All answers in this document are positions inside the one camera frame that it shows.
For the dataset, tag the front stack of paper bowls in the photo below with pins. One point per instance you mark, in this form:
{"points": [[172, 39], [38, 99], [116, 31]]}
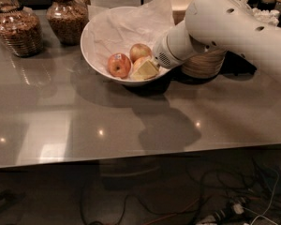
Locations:
{"points": [[204, 66]]}

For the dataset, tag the white power strip on floor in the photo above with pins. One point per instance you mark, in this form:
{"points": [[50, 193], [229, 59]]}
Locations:
{"points": [[217, 217]]}

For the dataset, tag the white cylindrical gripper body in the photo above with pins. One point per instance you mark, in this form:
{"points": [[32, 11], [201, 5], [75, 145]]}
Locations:
{"points": [[160, 53]]}

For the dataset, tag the yellow-red rear apple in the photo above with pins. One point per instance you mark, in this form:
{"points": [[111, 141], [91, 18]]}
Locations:
{"points": [[139, 50]]}

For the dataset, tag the red-yellow apple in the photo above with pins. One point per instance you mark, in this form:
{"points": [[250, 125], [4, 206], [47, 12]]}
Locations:
{"points": [[139, 61]]}

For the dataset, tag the glass granola jar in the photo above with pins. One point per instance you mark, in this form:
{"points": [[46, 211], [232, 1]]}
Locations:
{"points": [[20, 30], [67, 19]]}

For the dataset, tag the left glass granola jar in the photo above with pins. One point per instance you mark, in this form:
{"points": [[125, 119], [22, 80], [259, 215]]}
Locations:
{"points": [[20, 30]]}

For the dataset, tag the black cutlery holder box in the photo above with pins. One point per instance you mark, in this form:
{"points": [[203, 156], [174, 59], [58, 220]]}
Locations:
{"points": [[236, 65]]}

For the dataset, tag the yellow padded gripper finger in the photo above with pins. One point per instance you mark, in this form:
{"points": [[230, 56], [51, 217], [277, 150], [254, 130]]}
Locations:
{"points": [[146, 71]]}

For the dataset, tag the middle glass granola jar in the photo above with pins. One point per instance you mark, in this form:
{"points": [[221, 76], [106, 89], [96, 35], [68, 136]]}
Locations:
{"points": [[67, 19]]}

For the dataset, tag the dark bottle with cork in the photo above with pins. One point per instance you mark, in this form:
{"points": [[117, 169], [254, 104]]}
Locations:
{"points": [[266, 4]]}

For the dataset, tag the white ceramic bowl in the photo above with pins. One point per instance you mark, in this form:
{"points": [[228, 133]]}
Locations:
{"points": [[96, 60]]}

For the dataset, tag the white crumpled paper liner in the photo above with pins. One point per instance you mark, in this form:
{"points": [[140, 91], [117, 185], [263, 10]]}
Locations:
{"points": [[128, 28]]}

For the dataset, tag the red apple with sticker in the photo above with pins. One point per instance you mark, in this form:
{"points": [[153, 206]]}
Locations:
{"points": [[119, 65]]}

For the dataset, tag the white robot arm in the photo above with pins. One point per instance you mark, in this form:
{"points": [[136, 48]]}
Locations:
{"points": [[211, 25]]}

